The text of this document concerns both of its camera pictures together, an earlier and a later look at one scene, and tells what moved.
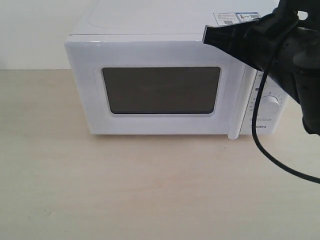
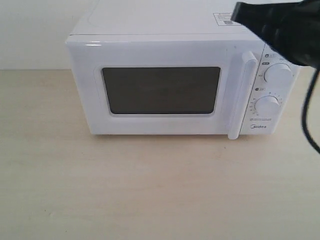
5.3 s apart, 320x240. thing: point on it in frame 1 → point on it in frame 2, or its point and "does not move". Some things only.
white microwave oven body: (141, 67) does not move
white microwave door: (152, 84) does not move
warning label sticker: (224, 18) does not move
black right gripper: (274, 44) → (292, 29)
